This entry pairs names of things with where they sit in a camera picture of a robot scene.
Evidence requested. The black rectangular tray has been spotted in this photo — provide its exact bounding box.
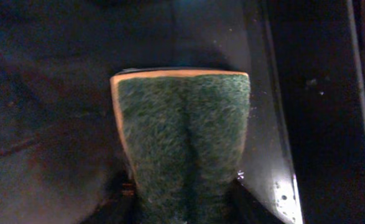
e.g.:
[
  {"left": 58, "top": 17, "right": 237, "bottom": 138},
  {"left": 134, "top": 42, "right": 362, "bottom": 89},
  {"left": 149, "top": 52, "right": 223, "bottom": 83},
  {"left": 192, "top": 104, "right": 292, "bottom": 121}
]
[{"left": 0, "top": 1, "right": 365, "bottom": 223}]

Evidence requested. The green yellow sponge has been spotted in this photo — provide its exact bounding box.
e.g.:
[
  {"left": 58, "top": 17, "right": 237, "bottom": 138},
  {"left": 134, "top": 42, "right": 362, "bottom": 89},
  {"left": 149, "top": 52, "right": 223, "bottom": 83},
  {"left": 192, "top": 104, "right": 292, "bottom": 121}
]
[{"left": 110, "top": 69, "right": 251, "bottom": 223}]

